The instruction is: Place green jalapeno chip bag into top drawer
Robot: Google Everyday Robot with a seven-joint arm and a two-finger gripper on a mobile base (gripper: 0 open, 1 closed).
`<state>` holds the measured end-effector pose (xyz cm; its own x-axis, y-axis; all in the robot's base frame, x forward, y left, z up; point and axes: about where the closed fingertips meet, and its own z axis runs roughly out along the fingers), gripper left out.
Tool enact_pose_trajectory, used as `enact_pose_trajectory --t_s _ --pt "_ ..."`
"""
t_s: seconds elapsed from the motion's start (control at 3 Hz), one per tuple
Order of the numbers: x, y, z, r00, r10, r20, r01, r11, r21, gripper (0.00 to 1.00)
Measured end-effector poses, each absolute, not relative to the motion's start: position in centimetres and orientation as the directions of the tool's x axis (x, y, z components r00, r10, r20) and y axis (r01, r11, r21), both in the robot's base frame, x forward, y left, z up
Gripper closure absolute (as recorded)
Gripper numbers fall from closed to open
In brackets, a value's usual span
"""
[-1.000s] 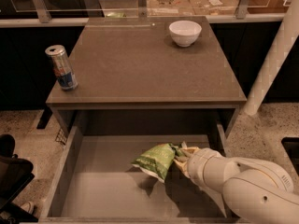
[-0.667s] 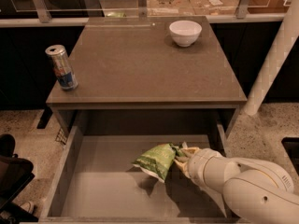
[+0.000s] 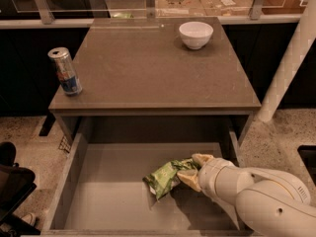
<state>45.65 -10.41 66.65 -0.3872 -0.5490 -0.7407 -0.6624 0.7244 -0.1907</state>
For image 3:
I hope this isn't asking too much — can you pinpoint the open grey top drawer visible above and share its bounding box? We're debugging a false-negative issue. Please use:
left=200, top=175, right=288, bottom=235
left=42, top=117, right=258, bottom=237

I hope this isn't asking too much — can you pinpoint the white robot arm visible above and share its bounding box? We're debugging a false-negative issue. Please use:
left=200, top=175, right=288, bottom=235
left=177, top=153, right=316, bottom=237

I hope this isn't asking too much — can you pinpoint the black office chair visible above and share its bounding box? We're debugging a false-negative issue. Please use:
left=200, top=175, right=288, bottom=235
left=0, top=142, right=40, bottom=237

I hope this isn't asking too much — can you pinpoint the white diagonal support pole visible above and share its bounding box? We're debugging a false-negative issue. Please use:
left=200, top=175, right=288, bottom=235
left=257, top=0, right=316, bottom=122

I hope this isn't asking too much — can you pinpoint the white shoe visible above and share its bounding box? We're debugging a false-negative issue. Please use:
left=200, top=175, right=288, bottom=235
left=1, top=212, right=37, bottom=232

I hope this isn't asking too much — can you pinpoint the flattened cardboard box right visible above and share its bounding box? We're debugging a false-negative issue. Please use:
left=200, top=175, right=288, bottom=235
left=200, top=0, right=253, bottom=16

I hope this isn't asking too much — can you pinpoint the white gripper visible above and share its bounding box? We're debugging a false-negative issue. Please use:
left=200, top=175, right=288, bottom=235
left=177, top=153, right=255, bottom=205

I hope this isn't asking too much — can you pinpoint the flattened cardboard box left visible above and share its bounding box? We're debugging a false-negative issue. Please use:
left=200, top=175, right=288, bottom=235
left=155, top=0, right=205, bottom=17

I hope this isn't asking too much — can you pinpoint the flattened cardboard box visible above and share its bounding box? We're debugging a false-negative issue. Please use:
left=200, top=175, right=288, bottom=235
left=155, top=0, right=205, bottom=17
left=200, top=0, right=253, bottom=16

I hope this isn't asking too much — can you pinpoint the green jalapeno chip bag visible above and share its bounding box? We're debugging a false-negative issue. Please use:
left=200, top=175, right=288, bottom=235
left=142, top=158, right=200, bottom=200

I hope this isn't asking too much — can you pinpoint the silver blue energy drink can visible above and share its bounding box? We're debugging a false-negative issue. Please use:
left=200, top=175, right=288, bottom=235
left=47, top=47, right=82, bottom=96

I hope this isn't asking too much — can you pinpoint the white ceramic bowl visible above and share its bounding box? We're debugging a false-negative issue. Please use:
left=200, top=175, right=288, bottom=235
left=179, top=22, right=213, bottom=49

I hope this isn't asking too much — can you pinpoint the grey metal railing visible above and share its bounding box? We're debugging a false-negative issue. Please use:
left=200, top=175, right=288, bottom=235
left=0, top=0, right=302, bottom=29

